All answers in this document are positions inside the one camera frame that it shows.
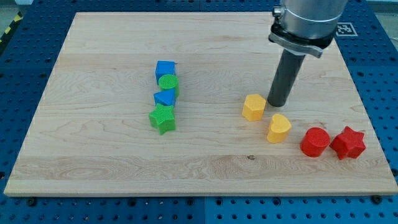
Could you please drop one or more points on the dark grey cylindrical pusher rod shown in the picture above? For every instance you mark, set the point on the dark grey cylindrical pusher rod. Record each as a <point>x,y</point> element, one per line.
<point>286,73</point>

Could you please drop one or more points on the yellow hexagon block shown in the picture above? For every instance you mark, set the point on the yellow hexagon block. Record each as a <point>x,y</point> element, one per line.
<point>253,108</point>

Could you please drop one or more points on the yellow heart block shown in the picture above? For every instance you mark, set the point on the yellow heart block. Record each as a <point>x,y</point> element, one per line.
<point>279,128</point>

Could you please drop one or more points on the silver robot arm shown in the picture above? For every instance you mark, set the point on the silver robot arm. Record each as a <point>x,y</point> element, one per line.
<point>300,27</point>

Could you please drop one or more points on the white fiducial marker tag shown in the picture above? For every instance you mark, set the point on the white fiducial marker tag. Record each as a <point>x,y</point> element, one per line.
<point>345,29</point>

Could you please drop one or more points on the red cylinder block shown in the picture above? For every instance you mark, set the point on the red cylinder block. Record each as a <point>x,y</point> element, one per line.
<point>314,142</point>

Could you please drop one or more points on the red star block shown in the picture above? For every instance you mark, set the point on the red star block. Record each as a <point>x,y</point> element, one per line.
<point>348,144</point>

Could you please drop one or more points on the green cylinder block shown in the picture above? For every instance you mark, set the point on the green cylinder block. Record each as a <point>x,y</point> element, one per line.
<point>168,82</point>

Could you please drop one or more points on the blue cube block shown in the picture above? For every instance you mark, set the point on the blue cube block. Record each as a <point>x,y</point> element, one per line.
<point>164,67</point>

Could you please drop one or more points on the blue triangle block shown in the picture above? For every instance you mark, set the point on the blue triangle block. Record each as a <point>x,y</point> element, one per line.
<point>165,97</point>

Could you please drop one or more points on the green star block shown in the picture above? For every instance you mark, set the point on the green star block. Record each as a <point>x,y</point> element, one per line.
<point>163,118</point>

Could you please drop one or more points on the wooden board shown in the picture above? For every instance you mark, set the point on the wooden board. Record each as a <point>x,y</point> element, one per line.
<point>91,134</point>

